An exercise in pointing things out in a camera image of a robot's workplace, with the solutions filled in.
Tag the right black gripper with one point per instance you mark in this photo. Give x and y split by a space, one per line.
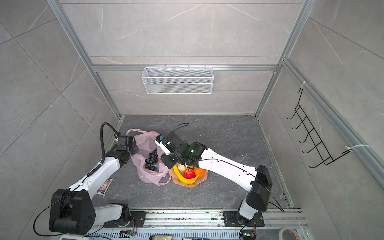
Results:
165 158

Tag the red fake strawberry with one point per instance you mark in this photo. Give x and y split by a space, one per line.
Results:
189 174

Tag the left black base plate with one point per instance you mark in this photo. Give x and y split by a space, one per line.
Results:
136 219

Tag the pink plastic bag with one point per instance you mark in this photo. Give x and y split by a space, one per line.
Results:
146 142

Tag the small printed card box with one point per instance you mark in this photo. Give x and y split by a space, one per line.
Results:
103 189

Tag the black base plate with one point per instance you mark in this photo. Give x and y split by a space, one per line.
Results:
136 219
231 219

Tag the black wire hook rack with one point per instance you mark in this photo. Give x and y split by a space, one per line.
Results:
313 136

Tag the beige fake fruit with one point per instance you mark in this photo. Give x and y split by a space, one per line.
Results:
181 168

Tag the white wire mesh basket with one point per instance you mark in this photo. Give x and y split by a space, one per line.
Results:
178 80

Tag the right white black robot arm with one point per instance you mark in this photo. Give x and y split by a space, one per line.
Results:
255 180

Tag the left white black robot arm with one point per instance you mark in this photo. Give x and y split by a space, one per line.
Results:
72 210

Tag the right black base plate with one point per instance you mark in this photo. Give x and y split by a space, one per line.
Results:
231 219

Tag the pink scalloped bowl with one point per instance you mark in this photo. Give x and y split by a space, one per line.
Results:
178 182

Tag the dark fake grapes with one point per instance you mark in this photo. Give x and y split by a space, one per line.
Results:
151 162

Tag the yellow fake banana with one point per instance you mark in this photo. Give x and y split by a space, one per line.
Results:
182 179

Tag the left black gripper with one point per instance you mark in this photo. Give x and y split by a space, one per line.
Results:
135 148

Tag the orange fake fruit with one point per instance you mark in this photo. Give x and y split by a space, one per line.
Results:
199 172

